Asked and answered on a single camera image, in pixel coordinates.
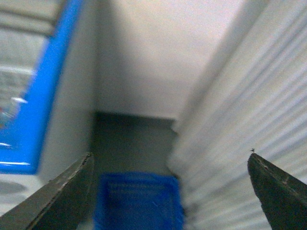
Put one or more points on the blue plastic crate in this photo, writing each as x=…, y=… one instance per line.
x=138, y=201

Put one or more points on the white blue chest freezer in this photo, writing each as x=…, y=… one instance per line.
x=47, y=100

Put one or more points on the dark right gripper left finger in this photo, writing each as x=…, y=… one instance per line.
x=61, y=204

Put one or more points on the white corrugated panel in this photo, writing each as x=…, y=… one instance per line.
x=258, y=102

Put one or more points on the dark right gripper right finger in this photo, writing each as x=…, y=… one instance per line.
x=283, y=198

